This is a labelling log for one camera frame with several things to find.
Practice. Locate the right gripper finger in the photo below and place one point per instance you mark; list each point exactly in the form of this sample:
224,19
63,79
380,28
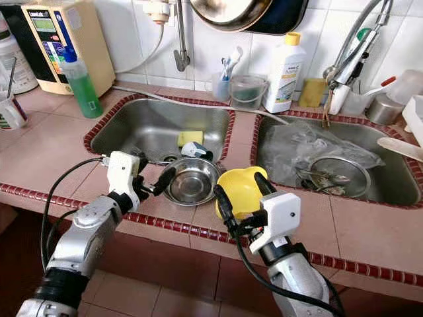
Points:
266,184
226,206

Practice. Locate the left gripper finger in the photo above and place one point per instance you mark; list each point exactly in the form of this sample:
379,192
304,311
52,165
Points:
165,179

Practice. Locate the yellow bowl with suction base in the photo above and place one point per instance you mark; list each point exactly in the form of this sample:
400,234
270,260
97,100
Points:
241,188

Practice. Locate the stainless steel bowl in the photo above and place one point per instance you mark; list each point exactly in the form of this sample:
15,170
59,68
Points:
195,182

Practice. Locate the blue-grey plastic mug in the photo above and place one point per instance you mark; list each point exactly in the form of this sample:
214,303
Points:
196,150

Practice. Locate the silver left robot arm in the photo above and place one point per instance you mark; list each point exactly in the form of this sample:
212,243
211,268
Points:
82,244

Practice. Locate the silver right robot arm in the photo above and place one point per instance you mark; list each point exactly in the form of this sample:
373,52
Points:
301,284

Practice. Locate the bright yellow sponge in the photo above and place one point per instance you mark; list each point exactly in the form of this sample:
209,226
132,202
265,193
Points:
190,138

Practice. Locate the clear plastic bag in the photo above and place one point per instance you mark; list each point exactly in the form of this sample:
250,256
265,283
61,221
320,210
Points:
297,144

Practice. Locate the steel sink basin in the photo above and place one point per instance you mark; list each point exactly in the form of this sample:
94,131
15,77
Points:
396,178
139,125

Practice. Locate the steel spoon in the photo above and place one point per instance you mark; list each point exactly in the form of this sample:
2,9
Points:
327,178

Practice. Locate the clear plastic container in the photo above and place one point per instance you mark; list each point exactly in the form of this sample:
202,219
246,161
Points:
248,92

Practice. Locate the mustard yellow sponge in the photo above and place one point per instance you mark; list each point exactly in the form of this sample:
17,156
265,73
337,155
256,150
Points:
312,92

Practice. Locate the clear toothbrush cup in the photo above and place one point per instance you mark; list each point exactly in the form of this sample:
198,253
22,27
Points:
219,88

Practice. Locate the white detergent bottle yellow cap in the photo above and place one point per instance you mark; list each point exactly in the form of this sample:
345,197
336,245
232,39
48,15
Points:
284,76

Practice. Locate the white faucet filter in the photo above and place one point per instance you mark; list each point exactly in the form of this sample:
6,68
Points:
338,96

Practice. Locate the green liquid bottle blue cap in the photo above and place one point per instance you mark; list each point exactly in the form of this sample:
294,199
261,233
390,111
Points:
82,89

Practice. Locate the white blue toothbrush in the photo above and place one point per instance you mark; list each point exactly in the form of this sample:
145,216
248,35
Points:
233,61

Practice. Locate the cream spatula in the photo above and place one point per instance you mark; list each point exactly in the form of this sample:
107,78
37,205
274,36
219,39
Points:
400,148

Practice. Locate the steel cup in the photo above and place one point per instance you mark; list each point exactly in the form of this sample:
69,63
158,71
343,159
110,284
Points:
383,110

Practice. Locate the white printed mug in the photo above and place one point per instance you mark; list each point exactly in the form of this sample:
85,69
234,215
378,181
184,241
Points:
13,113

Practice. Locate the cream water purifier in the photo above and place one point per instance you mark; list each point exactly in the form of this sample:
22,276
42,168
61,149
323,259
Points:
86,46

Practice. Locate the white utensil with red tip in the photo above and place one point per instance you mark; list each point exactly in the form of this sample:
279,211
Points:
384,84

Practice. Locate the white plastic container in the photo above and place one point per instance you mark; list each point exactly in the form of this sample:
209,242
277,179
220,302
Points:
415,112

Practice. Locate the black pan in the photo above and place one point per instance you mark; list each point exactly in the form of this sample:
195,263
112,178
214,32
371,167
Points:
291,16

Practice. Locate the white tap fitting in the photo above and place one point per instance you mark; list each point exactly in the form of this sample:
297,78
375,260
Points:
160,8

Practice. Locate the thin metal spoon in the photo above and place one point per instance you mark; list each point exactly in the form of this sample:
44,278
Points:
11,76

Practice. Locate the steel wok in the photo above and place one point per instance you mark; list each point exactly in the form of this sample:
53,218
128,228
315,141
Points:
231,12

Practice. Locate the white plastic jug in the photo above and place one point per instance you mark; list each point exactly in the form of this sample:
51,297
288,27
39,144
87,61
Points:
16,63

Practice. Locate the silver flexible faucet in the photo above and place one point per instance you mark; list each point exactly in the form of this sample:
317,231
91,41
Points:
360,23

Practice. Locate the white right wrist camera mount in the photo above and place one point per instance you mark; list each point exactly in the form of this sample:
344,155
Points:
268,218

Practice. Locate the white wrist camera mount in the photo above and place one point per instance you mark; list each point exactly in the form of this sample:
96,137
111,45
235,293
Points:
124,173
268,218

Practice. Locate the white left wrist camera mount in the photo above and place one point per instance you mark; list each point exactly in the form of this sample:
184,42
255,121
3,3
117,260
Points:
124,173

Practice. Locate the steel wall tap pipe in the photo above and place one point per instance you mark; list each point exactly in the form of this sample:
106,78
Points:
181,39

